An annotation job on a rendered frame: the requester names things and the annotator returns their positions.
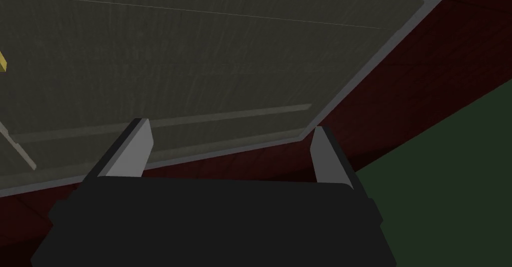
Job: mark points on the yellow block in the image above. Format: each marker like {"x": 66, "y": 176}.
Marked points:
{"x": 2, "y": 63}

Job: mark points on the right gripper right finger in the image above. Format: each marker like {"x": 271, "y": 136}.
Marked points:
{"x": 327, "y": 159}

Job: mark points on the grey table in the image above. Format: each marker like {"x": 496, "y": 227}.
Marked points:
{"x": 224, "y": 67}

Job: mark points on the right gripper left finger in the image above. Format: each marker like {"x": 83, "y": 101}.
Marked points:
{"x": 130, "y": 151}

